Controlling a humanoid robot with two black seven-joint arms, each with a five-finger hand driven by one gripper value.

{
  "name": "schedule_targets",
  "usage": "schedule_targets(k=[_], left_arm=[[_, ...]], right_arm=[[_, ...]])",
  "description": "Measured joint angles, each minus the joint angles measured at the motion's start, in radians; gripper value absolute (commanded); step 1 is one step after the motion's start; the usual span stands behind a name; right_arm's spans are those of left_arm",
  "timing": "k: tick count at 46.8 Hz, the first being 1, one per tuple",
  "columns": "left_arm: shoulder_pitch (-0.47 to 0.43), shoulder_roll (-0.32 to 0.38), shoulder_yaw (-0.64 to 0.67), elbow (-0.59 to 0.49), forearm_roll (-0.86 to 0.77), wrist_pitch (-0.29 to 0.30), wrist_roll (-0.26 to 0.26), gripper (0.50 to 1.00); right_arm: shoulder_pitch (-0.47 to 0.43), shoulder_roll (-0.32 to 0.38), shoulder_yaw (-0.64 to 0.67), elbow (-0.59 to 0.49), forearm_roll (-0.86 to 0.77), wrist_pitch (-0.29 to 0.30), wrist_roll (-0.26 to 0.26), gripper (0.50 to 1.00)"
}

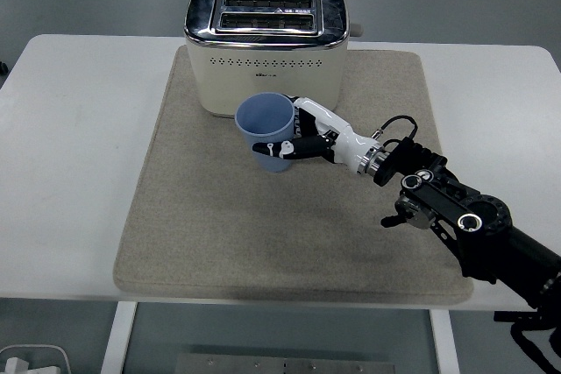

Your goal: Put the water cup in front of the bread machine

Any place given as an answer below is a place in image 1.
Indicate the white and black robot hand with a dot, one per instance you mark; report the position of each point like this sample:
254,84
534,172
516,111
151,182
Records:
350,144

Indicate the blue ribbed plastic cup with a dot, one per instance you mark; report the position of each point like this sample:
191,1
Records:
263,115

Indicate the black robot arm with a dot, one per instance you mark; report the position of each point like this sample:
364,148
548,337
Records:
442,199

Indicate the cream and chrome toaster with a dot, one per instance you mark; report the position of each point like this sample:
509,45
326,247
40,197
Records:
263,72

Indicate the beige fabric table mat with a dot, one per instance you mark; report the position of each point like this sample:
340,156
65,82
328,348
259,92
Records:
219,225

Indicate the white table leg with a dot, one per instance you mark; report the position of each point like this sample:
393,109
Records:
117,339
445,343

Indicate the black table control panel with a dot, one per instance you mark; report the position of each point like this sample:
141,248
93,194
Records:
502,316

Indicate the grey metal plate with screws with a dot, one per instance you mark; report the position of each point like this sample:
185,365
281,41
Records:
285,365

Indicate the small black floor object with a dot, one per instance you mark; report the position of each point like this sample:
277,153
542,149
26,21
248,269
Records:
2,67

